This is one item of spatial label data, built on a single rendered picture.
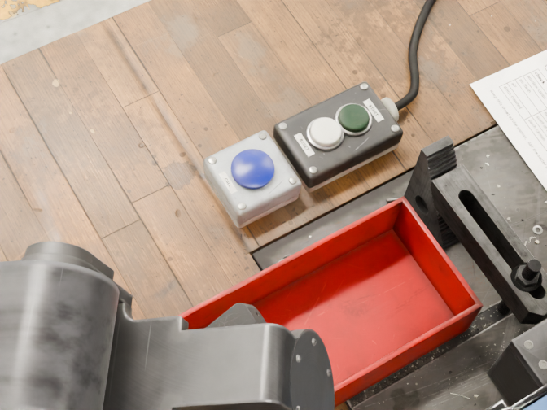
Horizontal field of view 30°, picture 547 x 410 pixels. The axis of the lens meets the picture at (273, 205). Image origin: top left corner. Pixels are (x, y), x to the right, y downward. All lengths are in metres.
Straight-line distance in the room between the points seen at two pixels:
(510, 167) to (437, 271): 0.16
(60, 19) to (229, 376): 1.81
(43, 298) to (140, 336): 0.06
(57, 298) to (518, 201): 0.63
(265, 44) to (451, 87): 0.19
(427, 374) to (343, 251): 0.13
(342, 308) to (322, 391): 0.43
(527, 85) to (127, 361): 0.68
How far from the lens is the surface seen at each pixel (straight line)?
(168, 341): 0.47
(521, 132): 1.04
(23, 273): 0.45
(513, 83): 1.07
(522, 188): 1.01
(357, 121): 0.96
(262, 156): 0.94
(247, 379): 0.44
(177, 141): 0.99
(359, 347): 0.90
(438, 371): 0.91
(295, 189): 0.94
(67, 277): 0.44
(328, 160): 0.95
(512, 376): 0.88
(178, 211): 0.95
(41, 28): 2.21
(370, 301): 0.92
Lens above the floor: 1.75
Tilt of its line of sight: 63 degrees down
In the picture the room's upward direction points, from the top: 7 degrees clockwise
